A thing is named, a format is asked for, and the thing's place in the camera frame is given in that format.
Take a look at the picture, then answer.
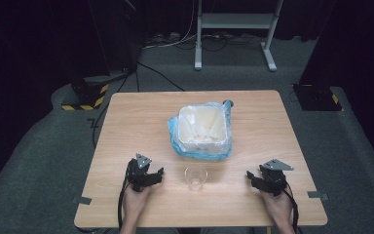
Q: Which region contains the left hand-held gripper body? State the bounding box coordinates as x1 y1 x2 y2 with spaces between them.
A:
126 153 153 193

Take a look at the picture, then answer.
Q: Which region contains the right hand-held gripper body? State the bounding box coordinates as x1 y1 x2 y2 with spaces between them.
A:
258 158 295 198

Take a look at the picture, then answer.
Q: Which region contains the clear plastic cup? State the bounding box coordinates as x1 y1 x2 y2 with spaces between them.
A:
184 165 209 193

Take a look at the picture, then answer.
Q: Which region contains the white square trash bin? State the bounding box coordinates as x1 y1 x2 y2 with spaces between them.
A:
176 104 230 154

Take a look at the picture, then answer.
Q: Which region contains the person's right hand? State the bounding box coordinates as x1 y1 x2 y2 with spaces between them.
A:
260 188 294 227

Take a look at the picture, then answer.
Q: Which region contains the grey tape strip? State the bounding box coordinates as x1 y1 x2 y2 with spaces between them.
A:
72 196 93 206
307 190 330 201

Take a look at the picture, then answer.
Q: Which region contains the black base with yellow stripes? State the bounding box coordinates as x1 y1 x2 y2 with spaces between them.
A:
60 75 111 112

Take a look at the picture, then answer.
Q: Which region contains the black stand base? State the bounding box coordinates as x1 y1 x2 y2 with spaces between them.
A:
292 83 343 112

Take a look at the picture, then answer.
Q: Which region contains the power strip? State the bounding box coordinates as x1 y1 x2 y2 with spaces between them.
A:
145 31 183 47

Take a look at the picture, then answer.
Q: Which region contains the white metal stand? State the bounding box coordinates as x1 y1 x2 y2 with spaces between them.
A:
193 0 284 73

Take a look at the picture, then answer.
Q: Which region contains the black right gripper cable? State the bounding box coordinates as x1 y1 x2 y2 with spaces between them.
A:
283 183 303 234

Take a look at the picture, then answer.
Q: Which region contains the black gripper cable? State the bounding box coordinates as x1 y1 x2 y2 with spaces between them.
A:
117 177 131 231
283 183 303 234

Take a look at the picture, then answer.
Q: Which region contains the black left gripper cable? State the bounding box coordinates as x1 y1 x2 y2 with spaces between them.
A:
117 177 131 231

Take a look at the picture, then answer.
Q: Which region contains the black floor cable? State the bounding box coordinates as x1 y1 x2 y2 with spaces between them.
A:
136 61 187 93
87 72 131 150

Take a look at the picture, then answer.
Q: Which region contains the white floor cable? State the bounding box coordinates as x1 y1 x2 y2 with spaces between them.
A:
141 0 199 51

